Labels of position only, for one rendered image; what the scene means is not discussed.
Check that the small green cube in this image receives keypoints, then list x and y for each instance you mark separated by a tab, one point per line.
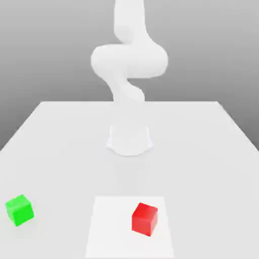
19	211

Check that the small red cube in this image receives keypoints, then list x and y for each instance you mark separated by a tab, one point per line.
144	220

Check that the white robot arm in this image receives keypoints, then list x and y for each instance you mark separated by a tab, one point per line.
129	60

